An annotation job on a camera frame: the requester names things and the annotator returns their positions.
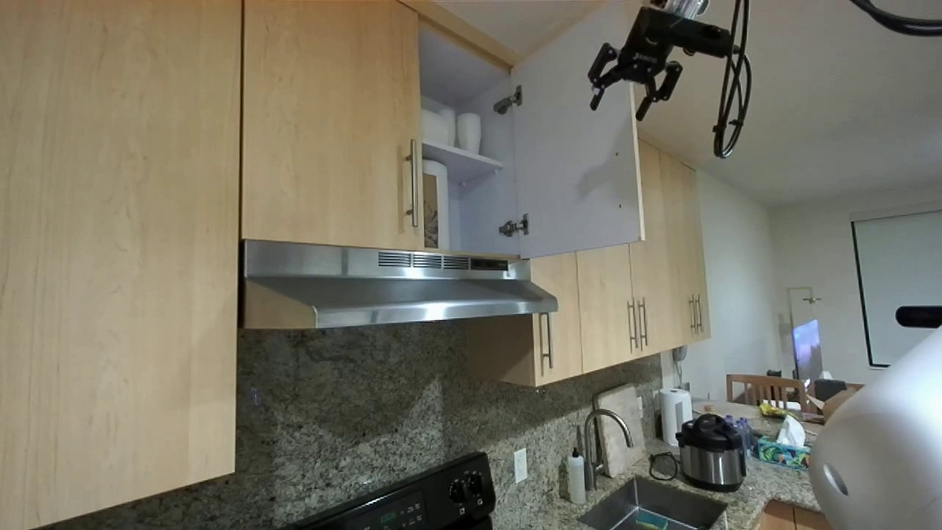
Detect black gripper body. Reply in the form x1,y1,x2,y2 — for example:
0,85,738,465
625,6,732,72

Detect cabinet door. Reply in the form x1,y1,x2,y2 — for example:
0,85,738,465
449,0,648,259
242,0,420,248

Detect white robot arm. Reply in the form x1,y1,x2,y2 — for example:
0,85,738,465
586,0,942,530

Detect tall wooden cabinet block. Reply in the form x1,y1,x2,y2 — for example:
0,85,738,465
467,139,713,390

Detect large left wooden cabinet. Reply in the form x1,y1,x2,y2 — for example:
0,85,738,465
0,0,242,530

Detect white cups on shelf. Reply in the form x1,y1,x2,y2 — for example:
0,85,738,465
420,107,482,153

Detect wooden chair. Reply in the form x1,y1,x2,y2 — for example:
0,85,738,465
726,374,803,404

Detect wooden cutting board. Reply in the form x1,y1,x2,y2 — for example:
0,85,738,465
594,385,645,477

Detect white paper towel roll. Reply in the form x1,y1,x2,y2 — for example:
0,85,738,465
661,390,691,446

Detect stainless steel range hood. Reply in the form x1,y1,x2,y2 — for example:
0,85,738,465
242,243,557,331

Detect black steel pressure cooker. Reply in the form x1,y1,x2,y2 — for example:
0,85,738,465
678,415,747,493

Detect kitchen faucet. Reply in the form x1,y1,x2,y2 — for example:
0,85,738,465
582,407,632,493

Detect tissue box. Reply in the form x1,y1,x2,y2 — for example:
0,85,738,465
753,418,809,468

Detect white soap bottle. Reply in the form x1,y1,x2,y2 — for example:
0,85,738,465
564,427,586,505

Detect steel sink basin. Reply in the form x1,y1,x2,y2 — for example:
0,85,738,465
579,477,726,530

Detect black stove control panel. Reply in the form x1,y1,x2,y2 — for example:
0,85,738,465
286,453,495,530

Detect black cable loop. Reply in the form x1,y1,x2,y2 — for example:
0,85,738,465
708,0,757,162

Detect wall power outlet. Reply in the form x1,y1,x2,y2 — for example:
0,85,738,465
511,449,530,483

